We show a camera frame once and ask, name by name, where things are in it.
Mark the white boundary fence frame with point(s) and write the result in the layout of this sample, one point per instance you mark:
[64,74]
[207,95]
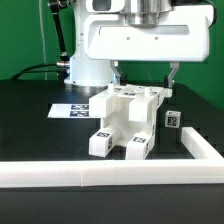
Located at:
[206,166]

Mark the white chair seat part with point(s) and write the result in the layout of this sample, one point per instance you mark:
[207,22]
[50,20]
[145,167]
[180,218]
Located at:
[133,123]

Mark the white flat tagged plate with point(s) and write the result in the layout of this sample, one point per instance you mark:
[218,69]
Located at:
[69,111]

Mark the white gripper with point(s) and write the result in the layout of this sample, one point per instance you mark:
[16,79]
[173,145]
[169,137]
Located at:
[147,30]

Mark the white tagged cube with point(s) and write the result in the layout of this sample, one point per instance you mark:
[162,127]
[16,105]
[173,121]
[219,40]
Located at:
[172,119]

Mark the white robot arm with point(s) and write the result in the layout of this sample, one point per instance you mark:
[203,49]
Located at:
[91,74]

